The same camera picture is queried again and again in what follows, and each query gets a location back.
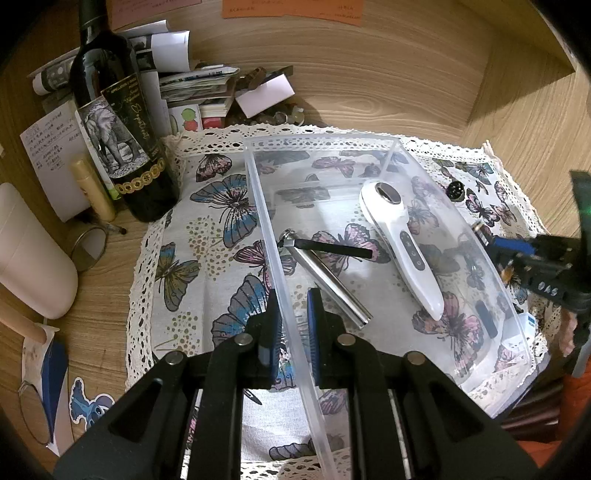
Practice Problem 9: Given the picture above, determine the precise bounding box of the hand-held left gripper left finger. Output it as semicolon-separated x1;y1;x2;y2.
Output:
54;288;283;480

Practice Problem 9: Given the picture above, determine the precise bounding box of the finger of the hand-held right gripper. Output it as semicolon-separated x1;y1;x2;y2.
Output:
488;234;539;283

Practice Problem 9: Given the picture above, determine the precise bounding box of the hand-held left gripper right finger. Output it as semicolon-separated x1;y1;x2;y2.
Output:
307;288;539;480

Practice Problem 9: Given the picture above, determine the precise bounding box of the small dark cylindrical battery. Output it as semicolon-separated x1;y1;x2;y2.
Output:
471;220;498;248

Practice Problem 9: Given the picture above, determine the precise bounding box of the silver metal tube black strap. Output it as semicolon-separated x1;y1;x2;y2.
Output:
279;229;374;329

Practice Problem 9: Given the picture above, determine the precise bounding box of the clear plastic storage box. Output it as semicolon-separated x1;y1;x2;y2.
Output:
243;134;537;480

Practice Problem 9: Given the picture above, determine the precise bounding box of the white handheld massager device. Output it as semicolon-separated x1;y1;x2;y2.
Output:
359;180;445;322

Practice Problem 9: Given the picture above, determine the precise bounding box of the blue and white small box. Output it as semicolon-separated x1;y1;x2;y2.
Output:
502;312;538;354

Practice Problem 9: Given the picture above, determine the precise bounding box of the small black rectangular device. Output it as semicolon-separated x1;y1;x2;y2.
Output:
475;300;498;341

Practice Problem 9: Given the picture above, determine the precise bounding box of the butterfly printed lace cloth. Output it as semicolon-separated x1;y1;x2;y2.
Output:
126;124;551;480

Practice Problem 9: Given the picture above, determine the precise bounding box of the orange cloth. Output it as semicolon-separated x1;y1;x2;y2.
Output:
517;376;591;462

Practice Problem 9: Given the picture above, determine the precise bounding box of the blue cartoon sticker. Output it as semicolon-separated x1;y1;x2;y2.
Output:
69;377;115;428

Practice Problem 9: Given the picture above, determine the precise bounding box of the small round mirror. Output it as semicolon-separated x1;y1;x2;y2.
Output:
68;226;110;272

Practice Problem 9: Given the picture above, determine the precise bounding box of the blue triangular card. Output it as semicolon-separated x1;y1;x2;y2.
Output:
41;340;71;445

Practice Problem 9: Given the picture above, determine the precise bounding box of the cream lip balm tube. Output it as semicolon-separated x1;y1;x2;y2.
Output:
69;154;116;223

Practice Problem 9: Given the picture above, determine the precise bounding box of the white blank card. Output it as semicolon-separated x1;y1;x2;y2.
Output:
235;74;297;119

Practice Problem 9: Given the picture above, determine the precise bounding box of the dark wine bottle elephant label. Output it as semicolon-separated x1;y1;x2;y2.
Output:
69;0;181;223

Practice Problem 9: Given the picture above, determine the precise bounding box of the wooden stick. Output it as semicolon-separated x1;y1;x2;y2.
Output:
0;302;48;345

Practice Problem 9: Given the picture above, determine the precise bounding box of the white rounded plastic container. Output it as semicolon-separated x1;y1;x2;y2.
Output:
0;182;79;320

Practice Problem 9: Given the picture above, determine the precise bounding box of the stack of papers and booklets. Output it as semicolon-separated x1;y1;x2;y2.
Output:
28;25;242;139

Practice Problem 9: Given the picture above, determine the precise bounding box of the white handwritten note paper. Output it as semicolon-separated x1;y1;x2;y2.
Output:
20;103;95;223

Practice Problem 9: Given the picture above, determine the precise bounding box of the orange sticky note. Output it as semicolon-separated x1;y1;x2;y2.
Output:
221;0;366;27

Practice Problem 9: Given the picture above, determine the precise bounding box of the string of wooden beads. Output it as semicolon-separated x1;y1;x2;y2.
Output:
225;107;306;131

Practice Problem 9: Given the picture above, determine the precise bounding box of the thin wire ring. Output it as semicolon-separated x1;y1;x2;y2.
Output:
18;382;52;446

